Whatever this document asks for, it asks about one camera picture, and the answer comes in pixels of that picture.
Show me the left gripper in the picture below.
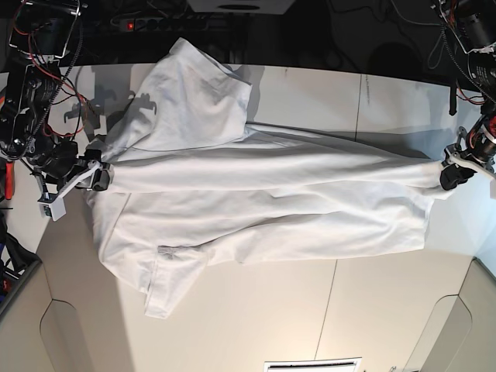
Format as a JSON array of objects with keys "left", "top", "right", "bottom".
[{"left": 439, "top": 126, "right": 495, "bottom": 191}]

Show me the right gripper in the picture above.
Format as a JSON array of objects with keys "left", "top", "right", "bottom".
[{"left": 29, "top": 141, "right": 112, "bottom": 201}]

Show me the white t-shirt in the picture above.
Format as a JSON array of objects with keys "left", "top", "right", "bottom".
[{"left": 86, "top": 39, "right": 446, "bottom": 319}]

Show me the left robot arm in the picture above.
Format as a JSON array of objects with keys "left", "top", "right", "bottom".
[{"left": 432, "top": 1, "right": 495, "bottom": 198}]

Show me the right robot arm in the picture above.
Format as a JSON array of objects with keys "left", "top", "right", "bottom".
[{"left": 1, "top": 1, "right": 111, "bottom": 203}]

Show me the black bag at left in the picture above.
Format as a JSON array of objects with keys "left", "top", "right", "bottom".
[{"left": 1, "top": 213, "right": 41, "bottom": 311}]

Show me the black power strip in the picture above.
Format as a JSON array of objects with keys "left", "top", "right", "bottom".
[{"left": 110, "top": 16, "right": 208, "bottom": 33}]

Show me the white vent grille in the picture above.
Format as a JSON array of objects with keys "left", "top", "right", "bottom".
[{"left": 263, "top": 357, "right": 362, "bottom": 372}]

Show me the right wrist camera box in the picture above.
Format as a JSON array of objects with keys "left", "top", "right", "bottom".
[{"left": 38, "top": 198, "right": 67, "bottom": 222}]

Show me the red handled cutter tool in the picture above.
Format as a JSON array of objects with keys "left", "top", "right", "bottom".
[{"left": 5, "top": 161, "right": 15, "bottom": 200}]

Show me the white cable loop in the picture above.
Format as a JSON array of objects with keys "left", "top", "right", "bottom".
[{"left": 428, "top": 26, "right": 453, "bottom": 71}]

